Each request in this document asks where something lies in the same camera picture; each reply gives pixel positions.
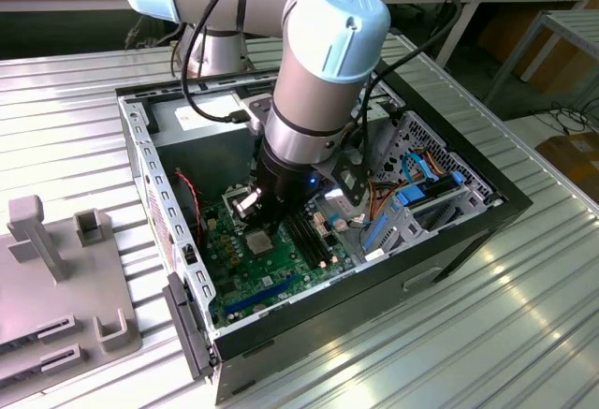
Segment small silver wrist camera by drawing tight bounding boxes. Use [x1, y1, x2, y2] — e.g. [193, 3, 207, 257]
[232, 187, 264, 219]

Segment thin blue wire white plug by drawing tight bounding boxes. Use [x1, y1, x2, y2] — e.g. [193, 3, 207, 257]
[325, 212, 371, 233]

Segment thick black cable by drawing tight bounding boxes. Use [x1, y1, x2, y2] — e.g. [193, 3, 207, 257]
[348, 0, 464, 157]

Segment black plastic case latch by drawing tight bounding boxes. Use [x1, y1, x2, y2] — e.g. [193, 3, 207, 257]
[161, 271, 221, 382]

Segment hard disk in blue carrier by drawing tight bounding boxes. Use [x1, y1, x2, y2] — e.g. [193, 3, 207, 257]
[394, 170, 465, 208]

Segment grey metal mounting plate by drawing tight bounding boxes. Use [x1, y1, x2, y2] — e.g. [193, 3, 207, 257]
[246, 95, 273, 138]

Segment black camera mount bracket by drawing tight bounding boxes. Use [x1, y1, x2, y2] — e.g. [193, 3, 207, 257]
[311, 144, 371, 207]

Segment black PC case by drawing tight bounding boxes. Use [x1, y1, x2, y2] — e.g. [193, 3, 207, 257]
[114, 54, 534, 405]

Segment grey metal optical bay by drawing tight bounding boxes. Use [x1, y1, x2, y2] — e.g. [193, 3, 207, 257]
[369, 69, 406, 124]

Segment black case fan red wire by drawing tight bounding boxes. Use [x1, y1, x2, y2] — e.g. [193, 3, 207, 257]
[172, 168, 210, 247]

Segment large brown cardboard box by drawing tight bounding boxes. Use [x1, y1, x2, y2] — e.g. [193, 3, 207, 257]
[476, 6, 586, 96]

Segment metal socket cover frame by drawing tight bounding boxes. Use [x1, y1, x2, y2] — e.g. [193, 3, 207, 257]
[220, 186, 256, 233]

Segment black RAM slot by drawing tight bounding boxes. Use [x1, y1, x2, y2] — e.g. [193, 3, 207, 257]
[285, 214, 329, 270]
[299, 212, 342, 264]

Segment black tripod stand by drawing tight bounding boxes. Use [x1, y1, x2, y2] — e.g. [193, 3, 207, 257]
[423, 0, 486, 62]

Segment grey power supply unit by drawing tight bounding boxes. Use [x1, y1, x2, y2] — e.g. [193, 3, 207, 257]
[148, 90, 263, 205]

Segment CPU socket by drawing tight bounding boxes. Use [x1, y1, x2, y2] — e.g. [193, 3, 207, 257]
[239, 225, 278, 261]

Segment perforated grey disk bay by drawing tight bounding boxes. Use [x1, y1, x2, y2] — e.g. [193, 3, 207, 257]
[359, 110, 505, 265]

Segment silver CPU with green edge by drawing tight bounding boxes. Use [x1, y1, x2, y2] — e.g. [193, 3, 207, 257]
[244, 228, 274, 257]

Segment grey metal shelf frame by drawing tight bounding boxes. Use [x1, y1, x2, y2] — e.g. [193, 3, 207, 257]
[484, 8, 599, 109]

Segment blue expansion slot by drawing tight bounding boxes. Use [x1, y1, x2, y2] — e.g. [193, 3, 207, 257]
[223, 273, 300, 317]

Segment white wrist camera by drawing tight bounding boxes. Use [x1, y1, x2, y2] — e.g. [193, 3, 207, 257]
[321, 185, 351, 204]

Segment thin black cable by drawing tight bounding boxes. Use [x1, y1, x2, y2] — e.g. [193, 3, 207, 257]
[180, 0, 250, 125]

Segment green motherboard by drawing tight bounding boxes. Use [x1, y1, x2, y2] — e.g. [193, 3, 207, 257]
[200, 179, 362, 330]

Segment flat blue data wire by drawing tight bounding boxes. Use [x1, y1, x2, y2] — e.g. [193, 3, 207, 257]
[401, 150, 442, 186]

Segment orange and black wire bundle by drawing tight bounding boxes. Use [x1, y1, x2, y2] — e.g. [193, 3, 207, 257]
[348, 165, 404, 230]

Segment cardboard box with label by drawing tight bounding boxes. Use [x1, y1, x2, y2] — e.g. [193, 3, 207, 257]
[534, 131, 599, 204]

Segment blue plastic bay rail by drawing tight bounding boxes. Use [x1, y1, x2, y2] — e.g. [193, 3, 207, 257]
[360, 202, 403, 255]

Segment thin grey dangling cable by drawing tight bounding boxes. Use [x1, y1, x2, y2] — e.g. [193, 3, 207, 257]
[124, 15, 144, 50]
[139, 22, 186, 50]

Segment black floor cables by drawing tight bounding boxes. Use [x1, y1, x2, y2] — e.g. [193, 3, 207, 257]
[533, 102, 591, 137]

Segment grey parts rack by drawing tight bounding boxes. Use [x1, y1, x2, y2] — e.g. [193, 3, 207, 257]
[0, 196, 144, 385]

